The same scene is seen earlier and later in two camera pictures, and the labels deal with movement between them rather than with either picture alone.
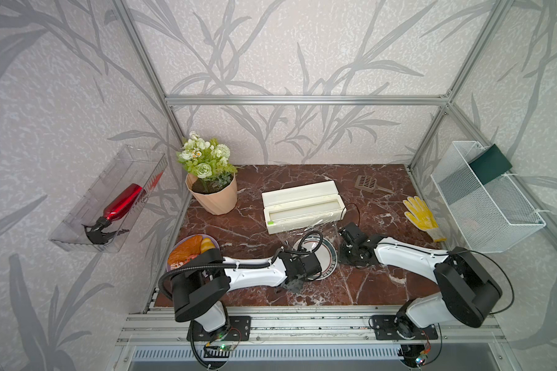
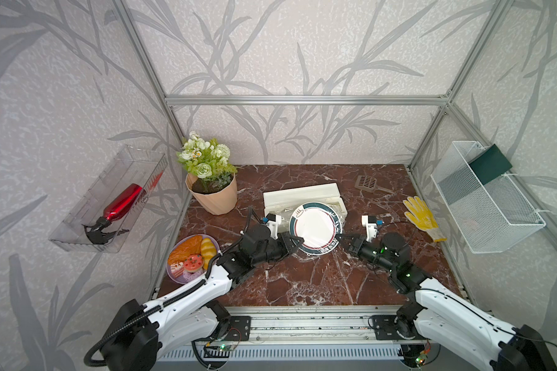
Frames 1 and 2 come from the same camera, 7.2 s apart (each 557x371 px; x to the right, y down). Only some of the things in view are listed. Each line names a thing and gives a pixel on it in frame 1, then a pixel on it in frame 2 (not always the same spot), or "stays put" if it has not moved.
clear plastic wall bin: x=105 y=218 stays put
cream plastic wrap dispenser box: x=301 y=207 stays put
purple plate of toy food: x=189 y=248 stays put
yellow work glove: x=422 y=217 stays put
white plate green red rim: x=325 y=253 to x=318 y=224
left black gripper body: x=299 y=287 to x=272 y=251
